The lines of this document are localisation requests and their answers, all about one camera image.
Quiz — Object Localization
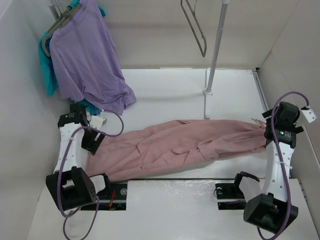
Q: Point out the pink trousers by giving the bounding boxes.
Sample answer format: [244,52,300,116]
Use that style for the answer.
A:
[85,119,266,182]

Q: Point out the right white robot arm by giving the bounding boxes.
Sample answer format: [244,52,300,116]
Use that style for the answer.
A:
[231,101,303,234]

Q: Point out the grey hanger with teal shirt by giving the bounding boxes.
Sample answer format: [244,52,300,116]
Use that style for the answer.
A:
[41,32,52,57]

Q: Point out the grey hanger with purple shirt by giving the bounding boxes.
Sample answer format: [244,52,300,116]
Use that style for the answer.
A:
[48,2,82,36]

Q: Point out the teal t-shirt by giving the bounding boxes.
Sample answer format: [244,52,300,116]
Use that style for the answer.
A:
[37,0,106,116]

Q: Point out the purple t-shirt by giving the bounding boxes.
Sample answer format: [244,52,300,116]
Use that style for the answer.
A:
[49,0,136,115]

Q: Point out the white garment rack pole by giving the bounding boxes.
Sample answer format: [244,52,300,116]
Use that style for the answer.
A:
[203,0,230,96]

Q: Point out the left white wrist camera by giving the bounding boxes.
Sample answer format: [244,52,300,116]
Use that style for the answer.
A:
[89,115,107,130]

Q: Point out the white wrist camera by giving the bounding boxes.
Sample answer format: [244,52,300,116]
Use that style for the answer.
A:
[89,115,107,130]
[296,106,317,127]

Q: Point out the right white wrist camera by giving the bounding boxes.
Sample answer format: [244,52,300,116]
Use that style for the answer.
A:
[296,106,317,127]

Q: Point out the aluminium side rail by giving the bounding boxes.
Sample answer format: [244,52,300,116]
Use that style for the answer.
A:
[252,70,269,111]

